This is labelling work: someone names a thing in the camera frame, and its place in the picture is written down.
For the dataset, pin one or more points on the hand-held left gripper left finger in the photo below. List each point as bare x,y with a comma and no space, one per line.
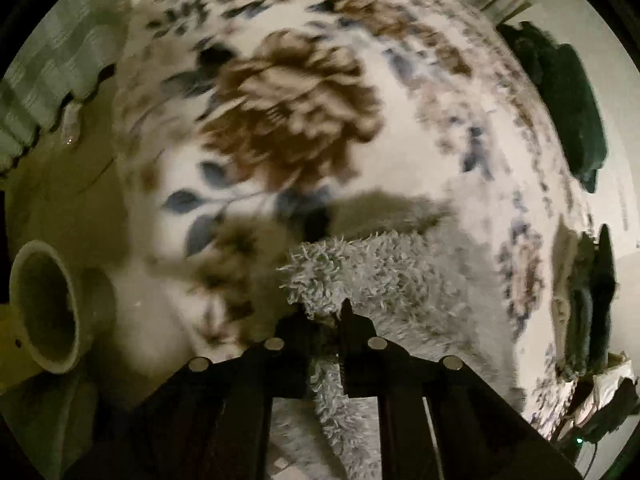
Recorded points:
292,340

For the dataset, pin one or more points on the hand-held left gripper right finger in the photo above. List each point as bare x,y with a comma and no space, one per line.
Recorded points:
357,355

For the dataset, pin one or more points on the grey fluffy pants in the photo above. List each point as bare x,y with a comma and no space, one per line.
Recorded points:
390,280

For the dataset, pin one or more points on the floral bed sheet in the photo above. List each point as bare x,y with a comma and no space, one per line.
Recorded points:
410,170

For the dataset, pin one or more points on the dark cloth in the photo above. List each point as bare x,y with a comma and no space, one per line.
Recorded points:
595,300

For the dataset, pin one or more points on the beige round container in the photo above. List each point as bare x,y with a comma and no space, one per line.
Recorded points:
45,305

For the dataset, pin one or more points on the white clothing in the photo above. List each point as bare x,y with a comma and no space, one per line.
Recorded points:
607,385

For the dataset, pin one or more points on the black jacket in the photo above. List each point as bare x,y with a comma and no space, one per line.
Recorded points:
617,415

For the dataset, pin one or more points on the small pale object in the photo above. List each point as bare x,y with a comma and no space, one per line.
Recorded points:
70,122

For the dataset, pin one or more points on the dark green blanket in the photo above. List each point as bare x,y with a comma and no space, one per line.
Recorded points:
570,100

